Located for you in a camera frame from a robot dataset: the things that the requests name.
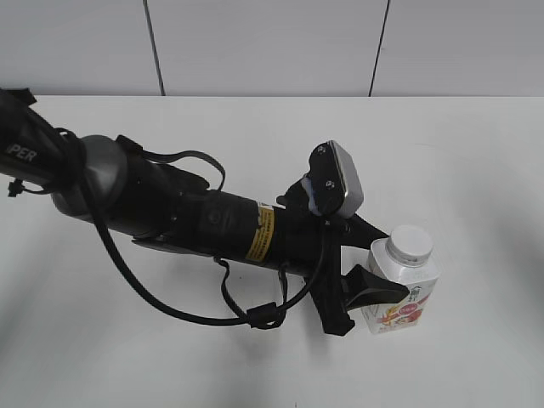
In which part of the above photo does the white plastic bottle cap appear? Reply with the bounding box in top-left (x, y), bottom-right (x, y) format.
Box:
top-left (386, 224), bottom-right (434, 267)

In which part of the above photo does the white Yili Changqing yogurt bottle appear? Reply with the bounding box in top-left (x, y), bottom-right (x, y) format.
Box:
top-left (361, 224), bottom-right (440, 334)

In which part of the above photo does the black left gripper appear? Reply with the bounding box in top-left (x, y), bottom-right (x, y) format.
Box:
top-left (271, 180), bottom-right (409, 337)

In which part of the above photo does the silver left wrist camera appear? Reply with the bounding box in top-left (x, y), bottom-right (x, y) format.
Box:
top-left (301, 140), bottom-right (364, 219)

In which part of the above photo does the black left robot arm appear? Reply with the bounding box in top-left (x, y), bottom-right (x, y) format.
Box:
top-left (1, 88), bottom-right (409, 336)

